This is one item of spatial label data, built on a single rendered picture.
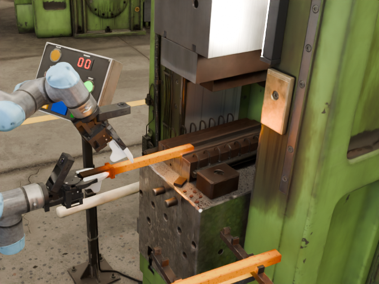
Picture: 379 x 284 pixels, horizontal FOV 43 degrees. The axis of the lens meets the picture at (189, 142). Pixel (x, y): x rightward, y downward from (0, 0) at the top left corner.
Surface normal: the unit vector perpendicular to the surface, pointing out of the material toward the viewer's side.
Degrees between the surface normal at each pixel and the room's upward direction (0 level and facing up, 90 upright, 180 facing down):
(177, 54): 90
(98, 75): 60
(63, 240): 0
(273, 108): 90
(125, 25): 90
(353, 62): 89
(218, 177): 0
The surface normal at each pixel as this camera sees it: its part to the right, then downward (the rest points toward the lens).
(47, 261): 0.06, -0.88
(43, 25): 0.38, 0.46
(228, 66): 0.57, 0.42
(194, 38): -0.82, 0.23
